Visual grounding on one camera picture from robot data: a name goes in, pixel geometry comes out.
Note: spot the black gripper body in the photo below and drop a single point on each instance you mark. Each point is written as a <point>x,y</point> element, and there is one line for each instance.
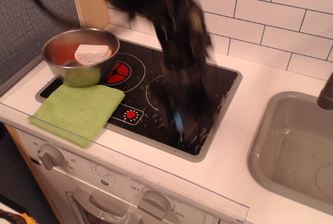
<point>184,86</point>

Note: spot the blue handled grey spoon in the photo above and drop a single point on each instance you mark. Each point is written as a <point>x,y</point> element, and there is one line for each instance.
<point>178,120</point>

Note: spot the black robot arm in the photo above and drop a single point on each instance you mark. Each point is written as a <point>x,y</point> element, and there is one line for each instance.
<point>181,31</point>

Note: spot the black toy stove top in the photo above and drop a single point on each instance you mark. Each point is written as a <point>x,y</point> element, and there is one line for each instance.
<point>137,67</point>

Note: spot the red stove button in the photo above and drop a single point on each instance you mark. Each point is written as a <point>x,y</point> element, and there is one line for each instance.
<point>130,114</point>

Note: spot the white orange toy food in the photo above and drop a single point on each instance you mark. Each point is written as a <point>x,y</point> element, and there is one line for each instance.
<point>91,54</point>

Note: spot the silver metal bowl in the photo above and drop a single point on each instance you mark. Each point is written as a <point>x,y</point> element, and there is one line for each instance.
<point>59,51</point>

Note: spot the green microfiber cloth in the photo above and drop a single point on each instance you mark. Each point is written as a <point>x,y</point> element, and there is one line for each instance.
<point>76,114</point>

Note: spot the grey sink basin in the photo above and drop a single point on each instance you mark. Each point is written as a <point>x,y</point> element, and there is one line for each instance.
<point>291,153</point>

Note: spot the grey right oven knob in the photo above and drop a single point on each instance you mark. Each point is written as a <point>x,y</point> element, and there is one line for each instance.
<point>154,204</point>

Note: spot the grey oven knob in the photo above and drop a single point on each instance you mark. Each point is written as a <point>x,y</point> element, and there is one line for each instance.
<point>154,204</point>
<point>50,156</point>

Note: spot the wooden side panel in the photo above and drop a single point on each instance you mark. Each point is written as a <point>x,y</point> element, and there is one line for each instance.
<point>92,13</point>

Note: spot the grey faucet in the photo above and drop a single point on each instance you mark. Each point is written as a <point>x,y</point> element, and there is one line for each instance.
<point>325,98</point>

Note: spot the white toy oven front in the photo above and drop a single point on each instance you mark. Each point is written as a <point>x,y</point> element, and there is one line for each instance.
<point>82,191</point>

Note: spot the grey left oven knob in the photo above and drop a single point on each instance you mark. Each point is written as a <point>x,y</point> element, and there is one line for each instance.
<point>50,156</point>

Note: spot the orange yellow object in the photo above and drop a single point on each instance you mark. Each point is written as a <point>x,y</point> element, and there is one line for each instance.
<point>12,218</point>

